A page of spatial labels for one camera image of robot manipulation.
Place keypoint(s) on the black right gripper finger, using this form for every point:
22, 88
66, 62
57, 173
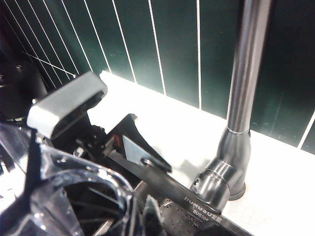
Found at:
151, 218

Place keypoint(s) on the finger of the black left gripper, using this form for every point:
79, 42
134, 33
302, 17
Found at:
137, 134

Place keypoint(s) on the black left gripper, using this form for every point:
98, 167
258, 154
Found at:
17, 83

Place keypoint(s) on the clear faceted glass mug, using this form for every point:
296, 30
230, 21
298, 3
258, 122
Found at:
49, 191

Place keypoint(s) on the black kitchen sink basin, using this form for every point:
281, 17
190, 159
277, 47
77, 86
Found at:
179, 222

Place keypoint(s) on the grey steel faucet spout column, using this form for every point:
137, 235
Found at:
243, 73

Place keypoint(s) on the white stone backsplash ledge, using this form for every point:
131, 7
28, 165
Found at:
172, 105

